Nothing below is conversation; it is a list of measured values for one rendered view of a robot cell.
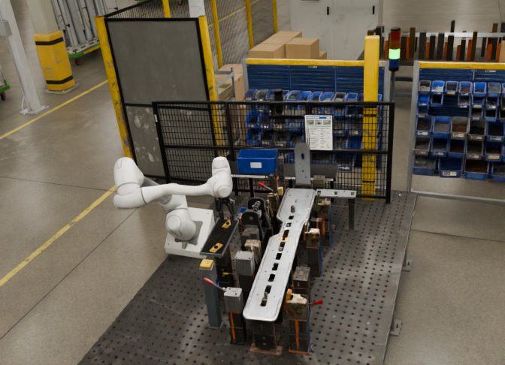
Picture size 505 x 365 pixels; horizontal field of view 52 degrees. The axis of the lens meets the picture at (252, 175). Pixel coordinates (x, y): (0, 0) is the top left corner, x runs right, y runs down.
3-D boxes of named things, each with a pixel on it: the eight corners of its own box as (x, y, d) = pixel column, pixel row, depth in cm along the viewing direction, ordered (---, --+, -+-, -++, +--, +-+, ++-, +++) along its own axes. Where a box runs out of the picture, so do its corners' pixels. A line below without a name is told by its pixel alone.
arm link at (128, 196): (141, 200, 296) (137, 179, 301) (112, 209, 296) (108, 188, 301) (149, 207, 308) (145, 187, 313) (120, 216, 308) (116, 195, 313)
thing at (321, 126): (334, 151, 401) (333, 114, 387) (304, 150, 407) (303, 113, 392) (334, 150, 403) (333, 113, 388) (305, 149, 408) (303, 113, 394)
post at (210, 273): (220, 330, 304) (211, 270, 283) (208, 328, 306) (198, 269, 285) (224, 321, 310) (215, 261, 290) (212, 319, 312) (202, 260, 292)
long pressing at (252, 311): (281, 323, 265) (281, 321, 264) (239, 318, 270) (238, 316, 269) (316, 190, 382) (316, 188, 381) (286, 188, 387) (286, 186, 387)
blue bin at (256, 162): (276, 173, 401) (274, 158, 395) (237, 173, 408) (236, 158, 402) (279, 164, 416) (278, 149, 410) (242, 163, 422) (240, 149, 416)
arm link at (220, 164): (213, 178, 310) (213, 188, 298) (210, 155, 302) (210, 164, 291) (231, 176, 310) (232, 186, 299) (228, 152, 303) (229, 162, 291)
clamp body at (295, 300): (312, 357, 281) (309, 306, 264) (285, 353, 284) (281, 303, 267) (314, 342, 290) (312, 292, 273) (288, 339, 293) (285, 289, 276)
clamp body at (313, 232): (322, 279, 337) (321, 235, 321) (303, 277, 340) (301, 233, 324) (324, 269, 345) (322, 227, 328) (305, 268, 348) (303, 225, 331)
